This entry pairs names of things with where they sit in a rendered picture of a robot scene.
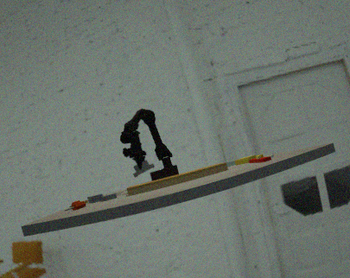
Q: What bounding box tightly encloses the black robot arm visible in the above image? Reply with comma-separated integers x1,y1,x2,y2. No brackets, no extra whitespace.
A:
120,109,173,168

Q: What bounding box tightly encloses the red long bar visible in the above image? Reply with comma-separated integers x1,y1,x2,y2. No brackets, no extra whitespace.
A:
249,155,271,163

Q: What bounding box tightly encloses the pale green rectangular tray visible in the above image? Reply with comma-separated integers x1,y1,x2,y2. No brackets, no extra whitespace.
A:
227,161,236,167

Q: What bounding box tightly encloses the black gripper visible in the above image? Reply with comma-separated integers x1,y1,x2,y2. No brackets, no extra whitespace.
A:
130,142,146,170

